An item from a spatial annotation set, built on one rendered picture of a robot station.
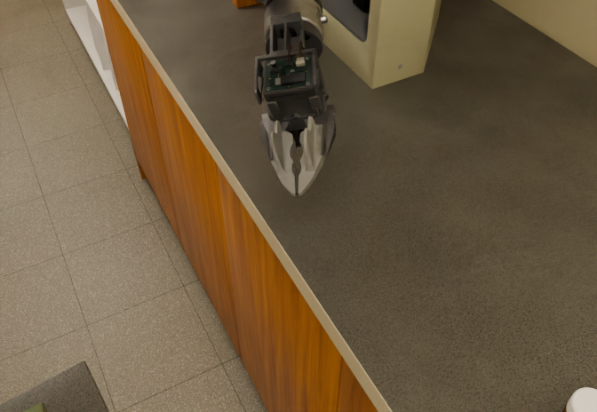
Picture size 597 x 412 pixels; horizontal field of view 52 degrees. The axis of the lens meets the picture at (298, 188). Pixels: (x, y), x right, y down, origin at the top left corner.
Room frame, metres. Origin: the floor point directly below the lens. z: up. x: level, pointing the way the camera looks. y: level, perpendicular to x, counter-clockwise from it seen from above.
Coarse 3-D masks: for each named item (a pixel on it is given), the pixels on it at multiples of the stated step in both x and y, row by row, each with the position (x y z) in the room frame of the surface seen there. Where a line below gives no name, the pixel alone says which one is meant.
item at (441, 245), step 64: (128, 0) 1.20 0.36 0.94; (192, 0) 1.20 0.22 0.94; (448, 0) 1.20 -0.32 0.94; (192, 64) 0.96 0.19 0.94; (320, 64) 0.96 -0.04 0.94; (448, 64) 0.96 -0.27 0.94; (512, 64) 0.96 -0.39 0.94; (576, 64) 0.96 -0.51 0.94; (256, 128) 0.77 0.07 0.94; (384, 128) 0.77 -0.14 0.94; (448, 128) 0.77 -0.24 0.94; (512, 128) 0.77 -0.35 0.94; (576, 128) 0.77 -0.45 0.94; (256, 192) 0.63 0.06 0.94; (320, 192) 0.63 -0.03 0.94; (384, 192) 0.63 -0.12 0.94; (448, 192) 0.63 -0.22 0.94; (512, 192) 0.63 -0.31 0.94; (576, 192) 0.63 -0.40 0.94; (320, 256) 0.51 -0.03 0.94; (384, 256) 0.51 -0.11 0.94; (448, 256) 0.51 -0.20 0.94; (512, 256) 0.51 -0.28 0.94; (576, 256) 0.51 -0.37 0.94; (320, 320) 0.43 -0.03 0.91; (384, 320) 0.41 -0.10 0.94; (448, 320) 0.41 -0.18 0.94; (512, 320) 0.41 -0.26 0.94; (576, 320) 0.41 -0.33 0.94; (384, 384) 0.33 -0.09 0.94; (448, 384) 0.33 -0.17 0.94; (512, 384) 0.33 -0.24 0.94; (576, 384) 0.33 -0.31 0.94
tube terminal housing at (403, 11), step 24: (384, 0) 0.88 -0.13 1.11; (408, 0) 0.90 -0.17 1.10; (432, 0) 0.93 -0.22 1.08; (336, 24) 0.99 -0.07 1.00; (384, 24) 0.88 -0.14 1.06; (408, 24) 0.91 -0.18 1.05; (432, 24) 0.95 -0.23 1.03; (336, 48) 0.99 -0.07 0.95; (360, 48) 0.92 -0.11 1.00; (384, 48) 0.89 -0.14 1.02; (408, 48) 0.91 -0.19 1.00; (360, 72) 0.91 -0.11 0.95; (384, 72) 0.89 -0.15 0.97; (408, 72) 0.91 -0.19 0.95
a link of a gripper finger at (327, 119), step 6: (330, 108) 0.58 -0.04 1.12; (324, 114) 0.57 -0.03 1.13; (330, 114) 0.57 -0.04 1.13; (318, 120) 0.56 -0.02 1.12; (324, 120) 0.56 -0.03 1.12; (330, 120) 0.56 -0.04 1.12; (324, 126) 0.55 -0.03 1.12; (330, 126) 0.55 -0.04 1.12; (336, 126) 0.56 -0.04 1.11; (324, 132) 0.55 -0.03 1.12; (330, 132) 0.55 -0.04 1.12; (324, 138) 0.54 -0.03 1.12; (330, 138) 0.54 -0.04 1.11; (324, 144) 0.53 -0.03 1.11; (330, 144) 0.54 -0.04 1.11; (324, 150) 0.53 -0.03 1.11; (324, 156) 0.52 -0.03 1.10
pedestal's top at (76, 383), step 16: (80, 368) 0.35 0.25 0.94; (48, 384) 0.33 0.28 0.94; (64, 384) 0.33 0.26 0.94; (80, 384) 0.33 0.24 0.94; (96, 384) 0.33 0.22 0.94; (16, 400) 0.31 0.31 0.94; (32, 400) 0.31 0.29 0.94; (48, 400) 0.31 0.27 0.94; (64, 400) 0.31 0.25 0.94; (80, 400) 0.31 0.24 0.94; (96, 400) 0.31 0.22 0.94
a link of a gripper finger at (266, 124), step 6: (264, 114) 0.59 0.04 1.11; (264, 120) 0.58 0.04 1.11; (270, 120) 0.57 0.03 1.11; (264, 126) 0.57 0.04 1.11; (270, 126) 0.57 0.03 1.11; (264, 132) 0.56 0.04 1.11; (270, 132) 0.56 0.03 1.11; (264, 138) 0.55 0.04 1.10; (264, 144) 0.55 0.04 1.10; (270, 144) 0.54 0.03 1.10; (270, 150) 0.53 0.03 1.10; (270, 156) 0.53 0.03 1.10
